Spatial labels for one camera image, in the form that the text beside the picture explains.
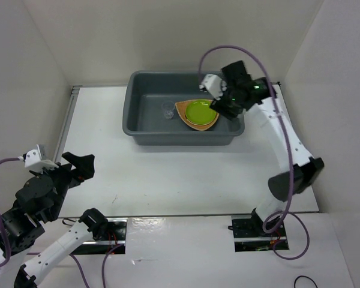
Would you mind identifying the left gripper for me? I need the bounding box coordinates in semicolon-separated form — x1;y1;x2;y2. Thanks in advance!
32;151;96;220

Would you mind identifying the green plastic plate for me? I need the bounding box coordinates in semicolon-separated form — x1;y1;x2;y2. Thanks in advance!
185;99;217;125

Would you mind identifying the orange woven triangular basket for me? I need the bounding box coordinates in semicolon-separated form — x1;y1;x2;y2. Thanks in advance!
175;100;219;131

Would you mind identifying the clear plastic cup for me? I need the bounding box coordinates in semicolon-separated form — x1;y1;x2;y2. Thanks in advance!
161;101;175;119

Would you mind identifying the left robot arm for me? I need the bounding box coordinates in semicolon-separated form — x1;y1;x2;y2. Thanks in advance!
0;149;110;287

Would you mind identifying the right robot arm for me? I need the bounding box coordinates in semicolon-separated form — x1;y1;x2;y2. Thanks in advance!
200;61;325;236

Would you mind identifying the grey plastic bin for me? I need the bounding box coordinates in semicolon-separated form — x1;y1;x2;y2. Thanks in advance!
122;71;245;146

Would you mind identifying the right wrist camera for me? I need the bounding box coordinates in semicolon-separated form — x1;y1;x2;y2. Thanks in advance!
199;74;227;101

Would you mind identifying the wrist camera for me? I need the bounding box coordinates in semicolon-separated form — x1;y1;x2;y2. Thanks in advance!
199;74;227;101
23;144;58;172

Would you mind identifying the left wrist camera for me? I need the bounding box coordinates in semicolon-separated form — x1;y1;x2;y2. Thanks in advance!
23;144;58;172

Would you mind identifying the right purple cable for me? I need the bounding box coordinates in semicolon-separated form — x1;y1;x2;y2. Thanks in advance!
197;45;311;260

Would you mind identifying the purple cable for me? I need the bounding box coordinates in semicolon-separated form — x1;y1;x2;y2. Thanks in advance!
0;155;127;288
197;45;311;260

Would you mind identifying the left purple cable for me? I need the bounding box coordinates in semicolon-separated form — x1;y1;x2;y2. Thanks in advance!
0;155;127;288

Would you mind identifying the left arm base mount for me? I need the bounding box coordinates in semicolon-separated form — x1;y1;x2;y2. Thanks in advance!
73;218;127;256

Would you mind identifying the black cable loop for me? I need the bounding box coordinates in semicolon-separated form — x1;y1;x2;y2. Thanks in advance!
293;275;319;288

